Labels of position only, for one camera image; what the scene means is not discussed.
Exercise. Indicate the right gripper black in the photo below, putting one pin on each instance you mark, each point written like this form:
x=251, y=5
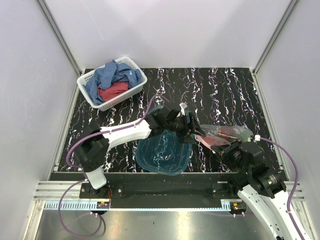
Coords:
x=225, y=151

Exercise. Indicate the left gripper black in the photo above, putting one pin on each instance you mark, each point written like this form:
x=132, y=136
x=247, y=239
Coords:
x=184, y=137

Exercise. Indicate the clear zip top bag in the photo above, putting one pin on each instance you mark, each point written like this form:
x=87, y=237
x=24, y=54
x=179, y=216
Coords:
x=236, y=130

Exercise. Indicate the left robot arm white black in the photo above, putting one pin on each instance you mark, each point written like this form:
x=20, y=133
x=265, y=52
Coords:
x=90, y=150

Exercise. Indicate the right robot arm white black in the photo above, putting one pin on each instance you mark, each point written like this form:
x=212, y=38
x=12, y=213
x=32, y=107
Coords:
x=262, y=189

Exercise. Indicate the red fake lobster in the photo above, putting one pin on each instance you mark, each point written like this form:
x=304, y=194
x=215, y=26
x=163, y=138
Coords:
x=219, y=136

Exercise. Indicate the green fake vegetable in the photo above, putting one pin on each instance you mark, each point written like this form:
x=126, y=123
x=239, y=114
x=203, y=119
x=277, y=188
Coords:
x=246, y=135

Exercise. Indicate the blue plastic container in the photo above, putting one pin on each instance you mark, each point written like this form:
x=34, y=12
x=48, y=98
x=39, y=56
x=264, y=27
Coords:
x=163, y=154

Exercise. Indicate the red cloth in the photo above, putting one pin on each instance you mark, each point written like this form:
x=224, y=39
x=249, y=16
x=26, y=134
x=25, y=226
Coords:
x=113, y=91

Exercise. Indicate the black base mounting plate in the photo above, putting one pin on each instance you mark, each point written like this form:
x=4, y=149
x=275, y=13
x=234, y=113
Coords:
x=122, y=190

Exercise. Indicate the blue patterned cloth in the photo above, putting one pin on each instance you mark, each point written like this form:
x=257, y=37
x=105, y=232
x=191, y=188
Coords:
x=112, y=72

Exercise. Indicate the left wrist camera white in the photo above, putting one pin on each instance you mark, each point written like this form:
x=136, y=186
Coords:
x=183, y=108

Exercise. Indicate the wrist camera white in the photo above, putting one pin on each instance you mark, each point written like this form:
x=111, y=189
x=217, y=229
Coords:
x=255, y=138
x=183, y=108

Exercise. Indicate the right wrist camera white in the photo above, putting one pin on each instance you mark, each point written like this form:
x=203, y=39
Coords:
x=255, y=138

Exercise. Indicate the aluminium frame rail front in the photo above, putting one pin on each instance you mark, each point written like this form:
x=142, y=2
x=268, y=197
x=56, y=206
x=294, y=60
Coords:
x=53, y=190

